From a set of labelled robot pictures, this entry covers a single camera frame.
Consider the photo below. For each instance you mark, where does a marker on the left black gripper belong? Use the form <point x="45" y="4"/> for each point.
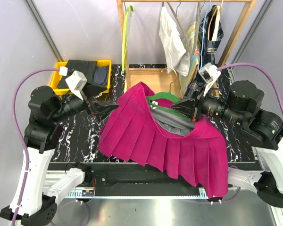
<point x="104" y="110"/>

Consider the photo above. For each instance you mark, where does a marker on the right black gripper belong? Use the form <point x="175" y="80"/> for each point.
<point x="187" y="107"/>

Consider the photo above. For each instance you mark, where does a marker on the green velvet hanger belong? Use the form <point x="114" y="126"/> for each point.
<point x="168" y="96"/>

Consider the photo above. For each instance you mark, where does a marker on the white garment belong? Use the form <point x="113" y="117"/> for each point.
<point x="176" y="54"/>

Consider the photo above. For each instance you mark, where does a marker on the magenta pleated skirt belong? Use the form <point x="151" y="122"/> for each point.
<point x="131" y="133"/>

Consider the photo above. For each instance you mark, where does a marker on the grey hanger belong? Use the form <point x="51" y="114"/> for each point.
<point x="174" y="12"/>

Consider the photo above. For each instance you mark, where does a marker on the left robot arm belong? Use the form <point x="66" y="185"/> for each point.
<point x="32" y="204"/>

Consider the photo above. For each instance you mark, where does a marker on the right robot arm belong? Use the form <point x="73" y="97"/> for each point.
<point x="262" y="129"/>

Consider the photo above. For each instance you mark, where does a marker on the wooden hanger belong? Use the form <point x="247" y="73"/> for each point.
<point x="214" y="21"/>

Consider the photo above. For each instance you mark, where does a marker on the lime green hanger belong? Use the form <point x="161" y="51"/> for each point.
<point x="126" y="28"/>

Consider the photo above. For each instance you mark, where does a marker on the pastel patterned garment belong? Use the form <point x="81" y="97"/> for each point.
<point x="191" y="60"/>

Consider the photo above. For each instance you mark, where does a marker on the black folded cloth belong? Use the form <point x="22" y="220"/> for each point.
<point x="92" y="72"/>

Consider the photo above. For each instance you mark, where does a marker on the wooden clothes rack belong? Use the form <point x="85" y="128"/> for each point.
<point x="156" y="78"/>

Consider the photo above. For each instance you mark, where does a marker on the yellow plastic tray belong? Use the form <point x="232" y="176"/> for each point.
<point x="56" y="78"/>

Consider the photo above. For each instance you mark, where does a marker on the navy plaid garment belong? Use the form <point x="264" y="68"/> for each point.
<point x="210" y="47"/>

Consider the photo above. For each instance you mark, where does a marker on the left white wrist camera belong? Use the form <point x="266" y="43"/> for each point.
<point x="76" y="82"/>

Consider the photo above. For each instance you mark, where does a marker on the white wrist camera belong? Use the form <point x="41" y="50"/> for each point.
<point x="76" y="82"/>
<point x="209" y="74"/>

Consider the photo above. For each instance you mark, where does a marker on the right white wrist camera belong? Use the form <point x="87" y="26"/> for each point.
<point x="209" y="74"/>

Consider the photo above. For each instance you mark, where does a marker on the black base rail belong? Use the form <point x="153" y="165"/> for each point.
<point x="133" y="181"/>

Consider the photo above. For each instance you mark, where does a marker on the blue wire hanger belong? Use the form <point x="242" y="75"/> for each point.
<point x="202" y="35"/>

